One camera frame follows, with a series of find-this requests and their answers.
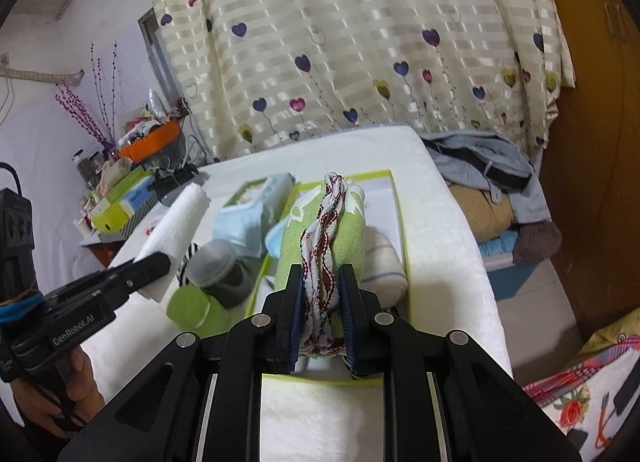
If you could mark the green cup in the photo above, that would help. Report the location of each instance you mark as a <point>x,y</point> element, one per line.
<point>192,312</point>

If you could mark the white rolled towel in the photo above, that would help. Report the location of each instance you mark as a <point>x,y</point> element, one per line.
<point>175,227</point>

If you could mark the green cloth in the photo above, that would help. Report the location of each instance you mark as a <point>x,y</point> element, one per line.
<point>355,242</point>

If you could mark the grey blue jacket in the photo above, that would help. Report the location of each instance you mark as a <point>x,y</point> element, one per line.
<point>480,161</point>

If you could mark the person's left hand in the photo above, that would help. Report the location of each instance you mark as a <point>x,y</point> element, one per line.
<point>85,392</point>

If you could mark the white striped rolled sock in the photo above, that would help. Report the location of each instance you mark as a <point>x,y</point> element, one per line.
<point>385,267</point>

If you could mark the brown cloth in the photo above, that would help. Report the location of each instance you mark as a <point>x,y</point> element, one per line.
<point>537,239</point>

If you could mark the grey window frame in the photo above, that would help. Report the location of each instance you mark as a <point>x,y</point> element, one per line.
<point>155,51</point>

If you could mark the grey sock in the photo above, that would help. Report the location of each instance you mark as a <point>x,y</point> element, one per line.
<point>220,272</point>

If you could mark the light blue wet wipes pack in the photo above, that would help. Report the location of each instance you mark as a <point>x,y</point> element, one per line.
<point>250,222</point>

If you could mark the floral plaid blanket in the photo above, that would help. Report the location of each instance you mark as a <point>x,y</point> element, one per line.
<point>585,397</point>

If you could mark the yellow printed cloth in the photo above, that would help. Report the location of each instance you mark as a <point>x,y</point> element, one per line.
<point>617,329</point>

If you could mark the light blue sock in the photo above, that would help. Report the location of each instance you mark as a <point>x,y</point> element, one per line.
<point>277,239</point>

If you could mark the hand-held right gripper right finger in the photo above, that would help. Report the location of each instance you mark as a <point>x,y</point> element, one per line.
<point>350,312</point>

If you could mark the orange basket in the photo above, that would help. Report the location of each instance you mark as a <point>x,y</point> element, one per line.
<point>150,141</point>

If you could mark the tan folded blanket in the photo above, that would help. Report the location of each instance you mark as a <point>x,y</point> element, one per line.
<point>480,217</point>

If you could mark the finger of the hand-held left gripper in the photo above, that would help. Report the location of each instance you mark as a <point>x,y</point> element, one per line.
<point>145,269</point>

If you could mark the purple decorative branches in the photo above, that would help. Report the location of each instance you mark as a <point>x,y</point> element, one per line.
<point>92,111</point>

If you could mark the red white braided cloth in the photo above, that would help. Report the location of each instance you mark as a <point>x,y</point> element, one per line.
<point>325,252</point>

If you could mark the black white striped sock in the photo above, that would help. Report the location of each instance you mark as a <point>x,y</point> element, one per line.
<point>187,262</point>

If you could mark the cream heart print curtain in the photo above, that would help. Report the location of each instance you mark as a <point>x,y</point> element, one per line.
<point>350,41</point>

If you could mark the blue folded towel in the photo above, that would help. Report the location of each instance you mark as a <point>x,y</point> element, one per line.
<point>500,244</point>

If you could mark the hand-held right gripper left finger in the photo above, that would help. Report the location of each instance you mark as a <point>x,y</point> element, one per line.
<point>295,312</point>

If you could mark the white tray with green rim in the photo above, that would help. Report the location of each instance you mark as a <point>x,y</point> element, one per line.
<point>385,212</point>

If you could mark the brown wooden wardrobe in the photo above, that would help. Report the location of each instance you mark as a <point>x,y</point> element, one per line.
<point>600,141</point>

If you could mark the white wall pipe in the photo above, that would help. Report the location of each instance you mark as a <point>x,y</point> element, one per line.
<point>40,75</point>

